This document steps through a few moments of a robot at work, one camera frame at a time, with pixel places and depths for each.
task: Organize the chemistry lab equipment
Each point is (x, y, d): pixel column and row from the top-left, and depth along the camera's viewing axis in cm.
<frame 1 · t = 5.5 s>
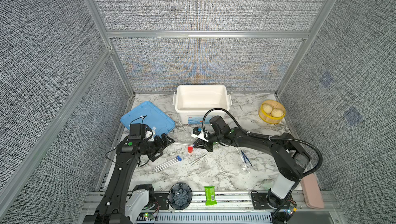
left hand: (169, 145, 76), fingers open
right hand: (194, 143, 83), fingers closed
white plastic storage bin: (192, 101, 111), point 5 cm above the table
blue plastic bin lid: (154, 118, 106), on the table
bamboo steamer basket: (267, 117, 102), point 4 cm above the table
left steamed bun: (267, 108, 105), point 6 cm above the table
right steamed bun: (277, 113, 102), point 6 cm above the table
red bottle cap: (190, 149, 90), point 3 cm above the table
blue capped test tube: (176, 159, 88), on the table
blue capped test tube 2: (182, 143, 83), point 11 cm above the table
metal tweezers: (198, 159, 89), on the table
clear test tube rack: (182, 130, 102), on the table
small clear glass dish: (245, 168, 85), on the table

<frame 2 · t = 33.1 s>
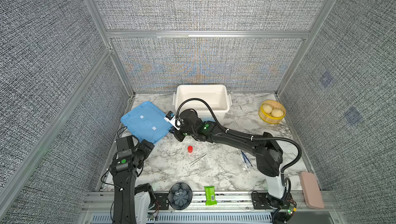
left hand: (149, 148, 79), fingers open
right hand: (170, 128, 80), fingers closed
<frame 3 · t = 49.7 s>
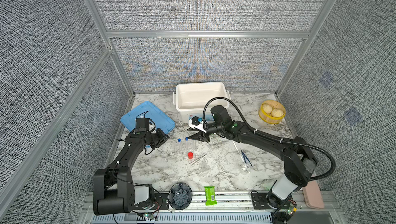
left hand: (168, 137, 86), fingers closed
right hand: (188, 131, 76), fingers open
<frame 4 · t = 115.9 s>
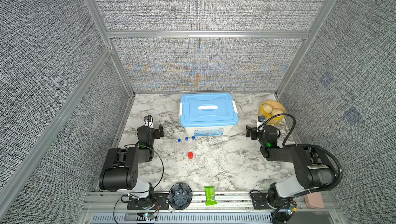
left hand: (152, 125, 94), fingers open
right hand: (256, 124, 94), fingers open
blue plastic bin lid: (205, 109, 90), point 18 cm above the table
